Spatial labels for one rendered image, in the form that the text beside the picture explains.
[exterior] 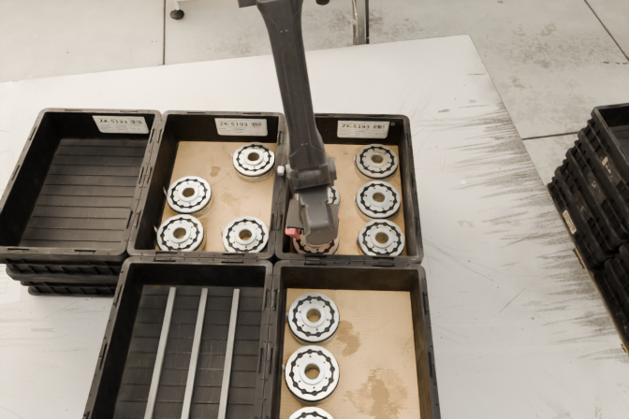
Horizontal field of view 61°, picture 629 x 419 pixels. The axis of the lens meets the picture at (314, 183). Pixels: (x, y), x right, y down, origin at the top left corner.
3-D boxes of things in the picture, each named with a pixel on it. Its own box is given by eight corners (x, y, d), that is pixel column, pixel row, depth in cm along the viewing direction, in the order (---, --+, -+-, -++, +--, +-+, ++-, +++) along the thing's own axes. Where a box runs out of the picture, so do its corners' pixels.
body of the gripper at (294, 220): (336, 236, 107) (337, 217, 101) (285, 230, 107) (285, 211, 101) (339, 209, 111) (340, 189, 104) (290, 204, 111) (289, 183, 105)
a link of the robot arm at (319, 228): (332, 152, 94) (285, 161, 94) (344, 206, 88) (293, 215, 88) (336, 189, 104) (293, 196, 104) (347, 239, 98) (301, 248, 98)
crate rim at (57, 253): (45, 113, 131) (40, 107, 129) (165, 116, 131) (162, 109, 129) (-18, 257, 108) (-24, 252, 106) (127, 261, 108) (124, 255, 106)
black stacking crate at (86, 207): (60, 138, 139) (42, 108, 130) (172, 141, 139) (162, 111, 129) (6, 277, 116) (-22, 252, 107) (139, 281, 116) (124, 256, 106)
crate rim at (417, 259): (285, 118, 130) (285, 111, 129) (407, 121, 130) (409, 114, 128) (274, 265, 107) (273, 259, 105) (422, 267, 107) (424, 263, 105)
